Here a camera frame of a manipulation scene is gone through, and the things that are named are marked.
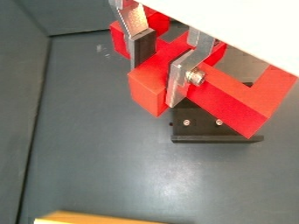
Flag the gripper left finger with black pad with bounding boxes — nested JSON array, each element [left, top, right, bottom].
[[108, 0, 156, 69]]

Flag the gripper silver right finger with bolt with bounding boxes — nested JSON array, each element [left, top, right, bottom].
[[166, 27, 215, 108]]

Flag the red E-shaped block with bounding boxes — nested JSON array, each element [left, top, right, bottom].
[[109, 0, 299, 137]]

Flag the yellow white board base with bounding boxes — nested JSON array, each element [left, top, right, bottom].
[[33, 211, 163, 224]]

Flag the black angle bracket stand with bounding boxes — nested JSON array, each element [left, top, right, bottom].
[[171, 98, 264, 144]]

